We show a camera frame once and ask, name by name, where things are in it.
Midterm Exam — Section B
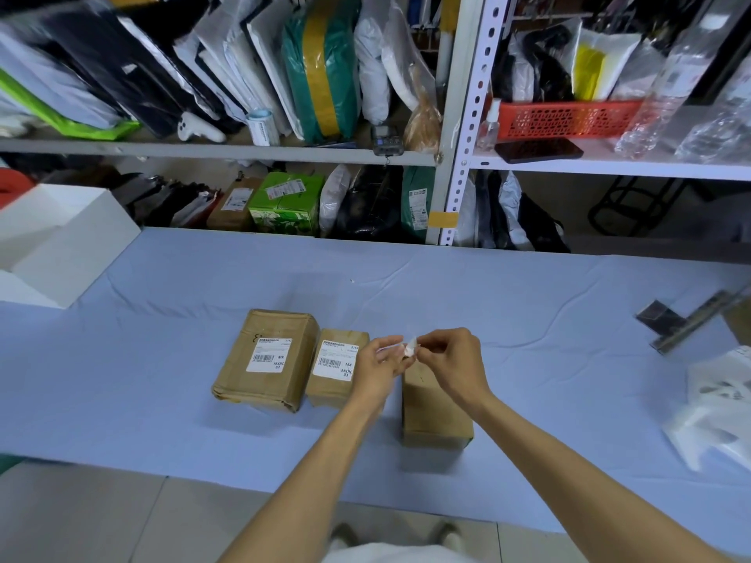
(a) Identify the person's left hand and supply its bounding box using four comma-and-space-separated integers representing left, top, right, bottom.
346, 337, 413, 409

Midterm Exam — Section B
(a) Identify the person's right hand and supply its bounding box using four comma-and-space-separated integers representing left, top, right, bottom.
415, 327, 495, 412

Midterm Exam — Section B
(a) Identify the small white paper label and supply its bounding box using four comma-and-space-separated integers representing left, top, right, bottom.
378, 334, 423, 362

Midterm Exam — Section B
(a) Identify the person's right forearm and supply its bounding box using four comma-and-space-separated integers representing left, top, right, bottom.
468, 385, 731, 563

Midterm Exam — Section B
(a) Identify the person's left forearm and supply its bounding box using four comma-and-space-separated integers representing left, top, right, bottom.
219, 388, 389, 563

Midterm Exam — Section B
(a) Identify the medium brown labelled parcel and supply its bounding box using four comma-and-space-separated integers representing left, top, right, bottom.
304, 328, 372, 411

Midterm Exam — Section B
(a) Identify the plain brown cardboard parcel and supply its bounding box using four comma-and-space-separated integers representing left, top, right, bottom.
401, 360, 475, 450

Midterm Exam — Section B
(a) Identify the large brown labelled parcel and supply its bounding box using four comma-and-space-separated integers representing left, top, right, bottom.
211, 309, 321, 414

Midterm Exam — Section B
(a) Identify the black plastic bag parcel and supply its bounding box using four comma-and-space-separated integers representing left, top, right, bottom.
333, 164, 407, 242

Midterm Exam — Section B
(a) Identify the green mailer with white label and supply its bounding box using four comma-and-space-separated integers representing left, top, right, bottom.
400, 165, 437, 241

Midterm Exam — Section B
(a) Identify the white soft bag parcel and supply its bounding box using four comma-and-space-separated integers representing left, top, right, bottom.
318, 163, 353, 238

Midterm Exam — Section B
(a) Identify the black and white mailer bundle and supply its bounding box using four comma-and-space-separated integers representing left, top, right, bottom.
455, 169, 571, 254

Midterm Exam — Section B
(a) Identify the green printed carton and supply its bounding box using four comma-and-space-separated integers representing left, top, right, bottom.
247, 171, 325, 237

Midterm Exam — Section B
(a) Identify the person's right shoe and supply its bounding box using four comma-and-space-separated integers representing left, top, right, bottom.
430, 521, 462, 549

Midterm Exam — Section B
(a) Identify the person's shoe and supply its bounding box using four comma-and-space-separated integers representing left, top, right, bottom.
327, 522, 360, 550
430, 521, 462, 549

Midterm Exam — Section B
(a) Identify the person's left shoe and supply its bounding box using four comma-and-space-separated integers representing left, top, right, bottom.
327, 522, 360, 550

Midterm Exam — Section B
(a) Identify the black handheld scanner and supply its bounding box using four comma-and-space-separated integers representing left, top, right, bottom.
369, 123, 406, 158

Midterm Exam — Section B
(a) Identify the person's white clothing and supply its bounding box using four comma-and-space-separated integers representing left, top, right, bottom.
318, 541, 471, 563

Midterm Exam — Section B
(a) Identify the brown carton with label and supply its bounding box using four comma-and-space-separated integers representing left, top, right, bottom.
206, 178, 265, 233

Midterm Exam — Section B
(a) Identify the light blue table cloth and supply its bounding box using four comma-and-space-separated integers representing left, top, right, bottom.
0, 226, 751, 534

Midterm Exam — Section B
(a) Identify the clear bag with brown contents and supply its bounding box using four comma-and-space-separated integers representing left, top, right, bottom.
383, 2, 443, 154

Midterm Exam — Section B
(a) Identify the black smartphone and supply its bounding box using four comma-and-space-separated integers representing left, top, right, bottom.
494, 137, 585, 165

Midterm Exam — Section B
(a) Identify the small clear spray bottle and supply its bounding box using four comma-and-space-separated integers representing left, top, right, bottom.
476, 99, 503, 152

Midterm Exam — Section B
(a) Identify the white metal shelf rack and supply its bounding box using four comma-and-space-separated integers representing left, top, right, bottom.
0, 0, 751, 247

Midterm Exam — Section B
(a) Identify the white label roll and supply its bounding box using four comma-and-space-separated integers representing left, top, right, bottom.
244, 109, 280, 147

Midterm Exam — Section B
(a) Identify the row of dark bagged parcels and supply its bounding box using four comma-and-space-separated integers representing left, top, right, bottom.
110, 172, 223, 229

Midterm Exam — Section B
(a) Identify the red plastic basket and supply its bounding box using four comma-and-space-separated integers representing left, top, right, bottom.
483, 97, 644, 142

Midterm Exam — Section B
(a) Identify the metal ruler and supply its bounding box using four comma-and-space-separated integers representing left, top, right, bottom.
650, 290, 747, 355

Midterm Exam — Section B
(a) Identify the white soft pillow parcel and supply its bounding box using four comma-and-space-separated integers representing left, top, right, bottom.
353, 4, 393, 127

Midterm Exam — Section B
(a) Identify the green parcel with yellow tape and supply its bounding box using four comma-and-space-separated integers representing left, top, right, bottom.
281, 0, 363, 145

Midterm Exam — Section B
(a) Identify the white plastic bag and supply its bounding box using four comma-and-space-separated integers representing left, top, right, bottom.
662, 346, 751, 473

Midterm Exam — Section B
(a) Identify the white handheld controller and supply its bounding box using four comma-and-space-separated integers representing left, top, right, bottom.
177, 111, 227, 145

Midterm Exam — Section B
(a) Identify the black bagged item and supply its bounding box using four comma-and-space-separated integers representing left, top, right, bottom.
494, 23, 577, 104

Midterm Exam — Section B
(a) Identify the white bag with yellow packet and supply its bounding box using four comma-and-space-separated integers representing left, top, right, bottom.
570, 28, 642, 104

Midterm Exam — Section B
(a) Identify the white open cardboard box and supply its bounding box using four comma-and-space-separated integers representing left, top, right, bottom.
0, 183, 142, 310

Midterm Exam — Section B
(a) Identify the clear plastic water bottle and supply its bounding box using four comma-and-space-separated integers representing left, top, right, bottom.
614, 14, 735, 160

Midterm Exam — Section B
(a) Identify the row of mailer parcels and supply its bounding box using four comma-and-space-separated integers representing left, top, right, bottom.
0, 0, 306, 141

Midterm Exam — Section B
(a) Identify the clear crumpled plastic bag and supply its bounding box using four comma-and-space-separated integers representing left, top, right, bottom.
674, 49, 751, 165

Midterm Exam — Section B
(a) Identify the bright green flat mailer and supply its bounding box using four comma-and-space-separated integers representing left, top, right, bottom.
0, 69, 143, 142

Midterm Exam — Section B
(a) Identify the red object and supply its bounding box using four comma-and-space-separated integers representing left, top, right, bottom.
0, 166, 37, 199

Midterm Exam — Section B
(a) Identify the black metal stool frame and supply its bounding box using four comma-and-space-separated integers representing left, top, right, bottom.
588, 174, 708, 242

